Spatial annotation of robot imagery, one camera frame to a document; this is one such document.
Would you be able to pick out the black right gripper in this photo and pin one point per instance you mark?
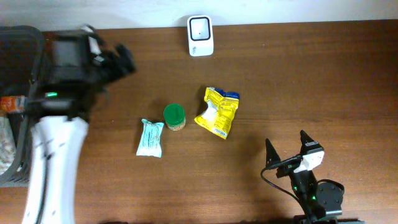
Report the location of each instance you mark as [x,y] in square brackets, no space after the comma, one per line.
[273,159]

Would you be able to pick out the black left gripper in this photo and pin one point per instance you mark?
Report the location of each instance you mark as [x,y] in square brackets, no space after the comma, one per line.
[111,58]

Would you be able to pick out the green lid jar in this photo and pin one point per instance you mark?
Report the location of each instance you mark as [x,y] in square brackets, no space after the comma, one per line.
[174,116]

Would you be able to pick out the yellow snack bag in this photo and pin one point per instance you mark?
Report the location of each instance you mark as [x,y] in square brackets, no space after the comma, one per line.
[220,112]

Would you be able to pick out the teal wipes packet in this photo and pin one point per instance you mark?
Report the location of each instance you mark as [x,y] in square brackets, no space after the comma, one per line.
[149,144]

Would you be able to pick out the orange small carton box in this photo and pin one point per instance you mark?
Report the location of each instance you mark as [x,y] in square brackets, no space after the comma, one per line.
[13,104]

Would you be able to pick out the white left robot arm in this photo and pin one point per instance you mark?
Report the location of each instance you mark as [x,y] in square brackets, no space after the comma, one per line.
[59,106]

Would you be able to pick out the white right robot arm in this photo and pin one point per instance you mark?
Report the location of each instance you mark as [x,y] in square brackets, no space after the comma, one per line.
[321,199]

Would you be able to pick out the white barcode scanner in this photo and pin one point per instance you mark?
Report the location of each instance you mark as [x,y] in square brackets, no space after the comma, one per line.
[200,36]

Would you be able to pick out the dark grey plastic basket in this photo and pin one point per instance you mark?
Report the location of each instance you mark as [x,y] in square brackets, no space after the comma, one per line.
[22,49]

